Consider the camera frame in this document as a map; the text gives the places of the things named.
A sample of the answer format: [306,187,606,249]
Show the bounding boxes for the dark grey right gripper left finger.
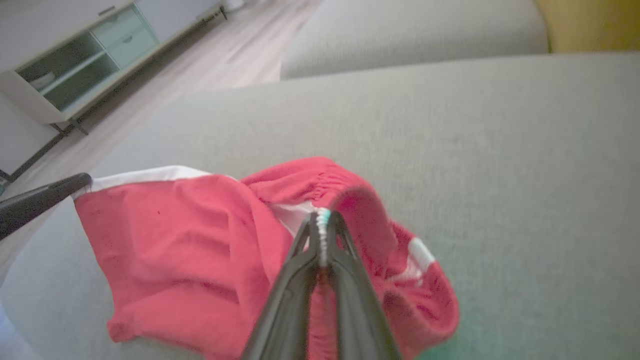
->
[241,211,324,360]

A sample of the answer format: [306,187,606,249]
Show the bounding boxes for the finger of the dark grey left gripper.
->
[0,172,94,241]

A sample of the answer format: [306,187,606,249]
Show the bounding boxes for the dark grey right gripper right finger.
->
[325,210,404,360]

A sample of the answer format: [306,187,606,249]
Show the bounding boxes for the red shorts with white trim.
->
[72,156,461,360]

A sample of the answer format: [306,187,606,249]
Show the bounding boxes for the white sideboard with green drawers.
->
[0,0,229,137]

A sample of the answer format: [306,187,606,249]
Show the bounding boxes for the grey sofa back cushion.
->
[280,0,550,81]

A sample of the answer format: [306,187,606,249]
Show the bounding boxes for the mustard yellow cushion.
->
[534,0,640,55]

